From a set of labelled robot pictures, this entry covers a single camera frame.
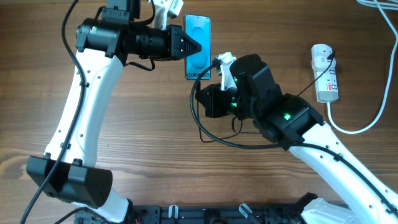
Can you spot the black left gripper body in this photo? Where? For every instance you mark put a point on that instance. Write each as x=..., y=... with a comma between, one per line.
x=155, y=43

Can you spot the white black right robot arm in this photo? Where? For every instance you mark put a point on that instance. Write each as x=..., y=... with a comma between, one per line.
x=248, y=90

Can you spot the white USB charger plug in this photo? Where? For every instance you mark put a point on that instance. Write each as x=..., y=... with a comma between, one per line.
x=322, y=62

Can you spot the blue Galaxy smartphone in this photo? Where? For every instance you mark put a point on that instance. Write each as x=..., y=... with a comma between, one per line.
x=199, y=29

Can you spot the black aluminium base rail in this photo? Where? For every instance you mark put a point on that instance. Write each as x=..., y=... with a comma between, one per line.
x=269, y=214

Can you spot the white power strip socket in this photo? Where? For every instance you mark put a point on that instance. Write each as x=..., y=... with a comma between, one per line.
x=326, y=86

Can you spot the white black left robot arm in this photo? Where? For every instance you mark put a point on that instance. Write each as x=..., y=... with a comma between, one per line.
x=67, y=170

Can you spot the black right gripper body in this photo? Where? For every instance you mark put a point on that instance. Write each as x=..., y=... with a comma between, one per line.
x=224, y=102

